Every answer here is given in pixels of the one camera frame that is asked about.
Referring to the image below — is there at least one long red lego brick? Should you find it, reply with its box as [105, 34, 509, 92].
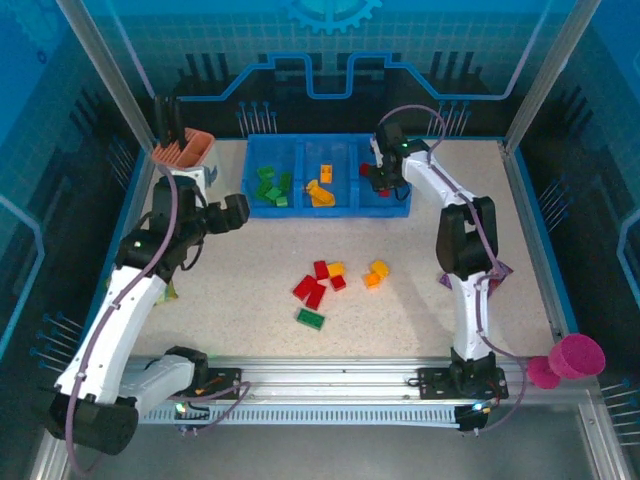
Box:
[303, 283, 327, 309]
[292, 275, 318, 301]

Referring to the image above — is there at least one orange plastic organizer container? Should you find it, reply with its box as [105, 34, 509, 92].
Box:
[151, 127, 217, 171]

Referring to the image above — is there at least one blue three-compartment bin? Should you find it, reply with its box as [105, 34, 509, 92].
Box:
[240, 132, 414, 220]

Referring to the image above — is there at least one black stick tool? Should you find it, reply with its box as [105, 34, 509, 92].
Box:
[153, 96, 168, 146]
[167, 96, 184, 144]

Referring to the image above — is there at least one purple snack packet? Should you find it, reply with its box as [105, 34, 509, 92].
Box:
[438, 259, 516, 301]

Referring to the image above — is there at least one small pink foam cylinder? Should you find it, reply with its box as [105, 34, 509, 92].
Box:
[526, 355, 562, 390]

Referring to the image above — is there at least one black controller box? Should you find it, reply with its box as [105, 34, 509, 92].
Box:
[457, 402, 494, 434]

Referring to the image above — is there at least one pink plastic cup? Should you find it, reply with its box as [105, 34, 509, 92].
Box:
[548, 333, 607, 380]

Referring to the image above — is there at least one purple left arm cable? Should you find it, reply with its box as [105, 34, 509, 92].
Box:
[64, 164, 251, 476]

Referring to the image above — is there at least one aluminium side rail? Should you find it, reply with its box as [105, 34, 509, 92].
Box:
[497, 139, 574, 339]

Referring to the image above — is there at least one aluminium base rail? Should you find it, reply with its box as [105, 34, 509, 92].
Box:
[122, 355, 599, 401]

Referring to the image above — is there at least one aluminium frame post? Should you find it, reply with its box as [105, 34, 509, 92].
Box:
[502, 0, 604, 151]
[54, 0, 159, 154]

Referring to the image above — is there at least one slotted white cable duct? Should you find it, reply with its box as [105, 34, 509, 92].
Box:
[137, 403, 461, 427]

